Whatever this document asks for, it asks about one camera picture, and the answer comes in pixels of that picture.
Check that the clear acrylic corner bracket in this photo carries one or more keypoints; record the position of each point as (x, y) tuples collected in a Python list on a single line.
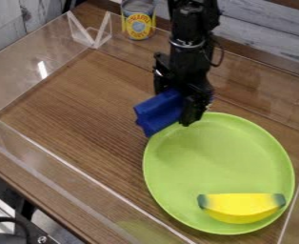
[(89, 36)]

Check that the clear acrylic front wall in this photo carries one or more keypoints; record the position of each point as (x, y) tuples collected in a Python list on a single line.
[(96, 213)]

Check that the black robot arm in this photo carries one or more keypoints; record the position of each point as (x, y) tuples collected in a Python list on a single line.
[(194, 18)]

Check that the green plate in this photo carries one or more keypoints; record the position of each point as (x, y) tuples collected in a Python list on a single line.
[(221, 155)]

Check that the yellow toy banana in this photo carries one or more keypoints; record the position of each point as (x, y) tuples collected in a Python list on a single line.
[(240, 208)]

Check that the black metal stand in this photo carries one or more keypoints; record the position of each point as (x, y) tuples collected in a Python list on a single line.
[(37, 235)]

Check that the blue T-shaped block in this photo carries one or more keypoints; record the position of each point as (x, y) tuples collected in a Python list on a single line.
[(158, 112)]

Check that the yellow labelled tin can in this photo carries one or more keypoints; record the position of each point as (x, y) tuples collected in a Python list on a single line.
[(138, 18)]

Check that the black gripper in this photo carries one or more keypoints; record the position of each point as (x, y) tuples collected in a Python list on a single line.
[(181, 70)]

